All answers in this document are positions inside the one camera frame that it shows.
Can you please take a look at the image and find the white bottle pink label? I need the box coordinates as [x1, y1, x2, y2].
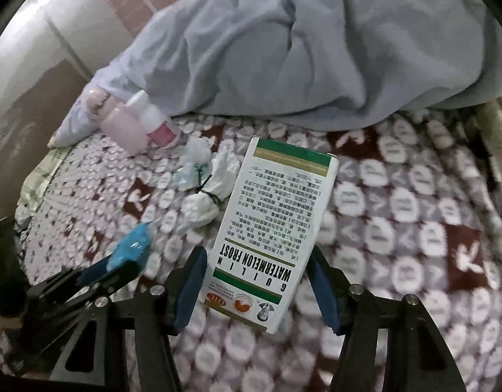
[125, 89, 181, 148]

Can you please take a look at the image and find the blue wrapper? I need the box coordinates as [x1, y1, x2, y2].
[106, 221, 154, 275]

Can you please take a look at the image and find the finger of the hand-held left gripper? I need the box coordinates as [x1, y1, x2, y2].
[28, 260, 142, 319]
[27, 254, 113, 295]

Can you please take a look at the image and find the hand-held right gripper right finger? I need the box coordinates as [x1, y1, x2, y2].
[307, 248, 469, 392]

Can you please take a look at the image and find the crumpled clear plastic wrapper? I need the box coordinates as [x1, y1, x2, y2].
[172, 136, 213, 191]

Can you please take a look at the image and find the grey-blue duvet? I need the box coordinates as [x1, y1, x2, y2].
[99, 0, 502, 132]

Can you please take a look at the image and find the patterned pale pouch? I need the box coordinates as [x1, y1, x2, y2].
[50, 85, 113, 148]

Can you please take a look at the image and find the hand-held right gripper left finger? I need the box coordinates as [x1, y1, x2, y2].
[49, 246, 209, 392]

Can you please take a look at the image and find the white green medicine box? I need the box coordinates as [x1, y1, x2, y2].
[201, 136, 340, 334]

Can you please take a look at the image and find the maroon white printed blanket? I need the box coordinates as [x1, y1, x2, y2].
[13, 109, 502, 392]

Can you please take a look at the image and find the pink plastic bottle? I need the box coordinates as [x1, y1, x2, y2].
[99, 104, 150, 156]

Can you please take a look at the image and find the green checked sheet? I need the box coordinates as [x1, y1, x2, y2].
[15, 146, 73, 214]

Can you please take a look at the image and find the white tied plastic bag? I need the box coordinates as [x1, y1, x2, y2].
[181, 150, 242, 230]

